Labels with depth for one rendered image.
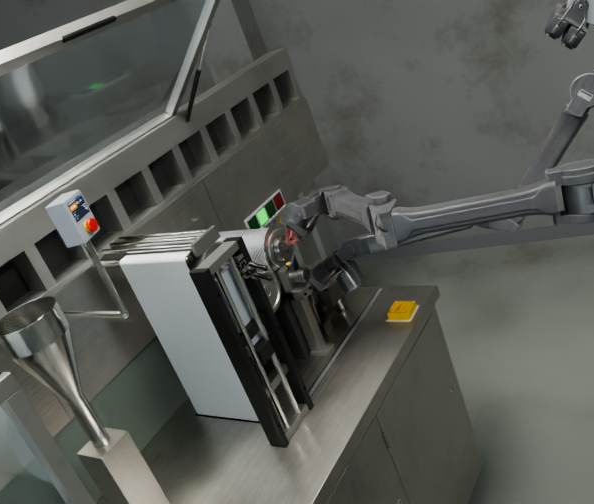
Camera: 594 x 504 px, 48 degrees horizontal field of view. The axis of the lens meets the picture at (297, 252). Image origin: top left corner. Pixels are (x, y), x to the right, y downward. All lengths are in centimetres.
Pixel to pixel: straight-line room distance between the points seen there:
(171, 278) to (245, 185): 75
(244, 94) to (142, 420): 118
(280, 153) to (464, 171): 172
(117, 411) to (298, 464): 55
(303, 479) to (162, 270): 62
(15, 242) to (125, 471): 61
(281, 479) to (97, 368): 58
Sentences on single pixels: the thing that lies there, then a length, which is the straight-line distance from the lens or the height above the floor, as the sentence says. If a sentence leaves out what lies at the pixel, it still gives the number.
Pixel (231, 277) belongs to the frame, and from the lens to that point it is 165.
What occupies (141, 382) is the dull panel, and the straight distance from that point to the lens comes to 203.
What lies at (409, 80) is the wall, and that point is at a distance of 393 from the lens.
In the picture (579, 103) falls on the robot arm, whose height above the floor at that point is 146.
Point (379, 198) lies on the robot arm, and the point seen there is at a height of 150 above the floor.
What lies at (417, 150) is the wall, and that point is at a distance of 407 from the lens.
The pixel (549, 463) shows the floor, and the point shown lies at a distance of 282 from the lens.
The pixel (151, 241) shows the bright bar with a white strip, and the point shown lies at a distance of 182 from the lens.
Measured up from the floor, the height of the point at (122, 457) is 113.
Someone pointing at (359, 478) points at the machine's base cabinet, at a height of 75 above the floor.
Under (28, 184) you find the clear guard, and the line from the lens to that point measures 178.
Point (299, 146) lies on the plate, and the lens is 270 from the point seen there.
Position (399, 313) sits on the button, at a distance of 209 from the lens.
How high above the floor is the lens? 202
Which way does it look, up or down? 24 degrees down
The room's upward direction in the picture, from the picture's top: 21 degrees counter-clockwise
